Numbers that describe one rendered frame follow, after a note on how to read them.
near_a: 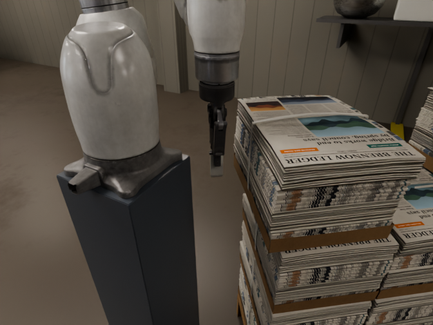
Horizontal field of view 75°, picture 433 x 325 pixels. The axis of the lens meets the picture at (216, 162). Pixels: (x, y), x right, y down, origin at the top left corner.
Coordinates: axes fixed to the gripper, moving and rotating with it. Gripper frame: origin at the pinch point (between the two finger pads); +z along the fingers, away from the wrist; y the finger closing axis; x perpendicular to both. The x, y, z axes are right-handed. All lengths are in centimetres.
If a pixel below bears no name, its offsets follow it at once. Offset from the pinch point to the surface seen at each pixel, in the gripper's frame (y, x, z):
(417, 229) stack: -15, -47, 13
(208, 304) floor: 24, 1, 96
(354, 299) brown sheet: -19, -34, 34
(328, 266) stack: -18.9, -23.6, 18.6
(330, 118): 0.1, -27.3, -10.1
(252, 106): 10.4, -10.8, -10.2
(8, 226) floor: 96, 125, 96
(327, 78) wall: 263, -170, 54
